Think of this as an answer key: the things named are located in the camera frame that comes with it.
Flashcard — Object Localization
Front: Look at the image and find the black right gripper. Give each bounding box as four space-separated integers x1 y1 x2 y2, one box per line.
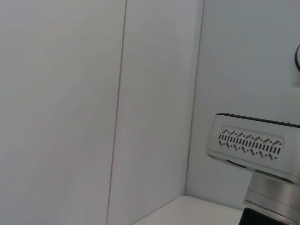
239 207 300 225

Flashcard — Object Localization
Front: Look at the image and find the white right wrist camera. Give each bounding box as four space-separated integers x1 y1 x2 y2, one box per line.
205 113 300 185

